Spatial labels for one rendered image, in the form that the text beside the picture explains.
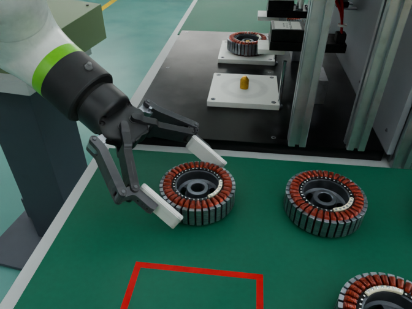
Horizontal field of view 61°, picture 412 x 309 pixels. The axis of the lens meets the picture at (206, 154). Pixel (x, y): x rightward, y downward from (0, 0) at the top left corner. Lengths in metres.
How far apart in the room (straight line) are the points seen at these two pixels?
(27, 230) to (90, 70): 1.19
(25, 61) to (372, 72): 0.50
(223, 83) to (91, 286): 0.53
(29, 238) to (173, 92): 1.01
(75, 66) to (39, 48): 0.05
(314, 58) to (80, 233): 0.42
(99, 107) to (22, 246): 1.14
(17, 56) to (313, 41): 0.42
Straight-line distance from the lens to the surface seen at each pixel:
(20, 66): 0.57
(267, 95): 0.78
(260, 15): 0.99
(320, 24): 0.56
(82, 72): 0.53
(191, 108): 0.74
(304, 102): 0.60
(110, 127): 0.52
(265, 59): 0.97
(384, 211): 0.59
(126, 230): 0.51
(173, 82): 0.86
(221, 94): 0.77
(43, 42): 0.56
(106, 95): 0.52
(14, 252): 1.59
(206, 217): 0.49
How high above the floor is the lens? 1.12
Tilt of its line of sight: 36 degrees down
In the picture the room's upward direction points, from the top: straight up
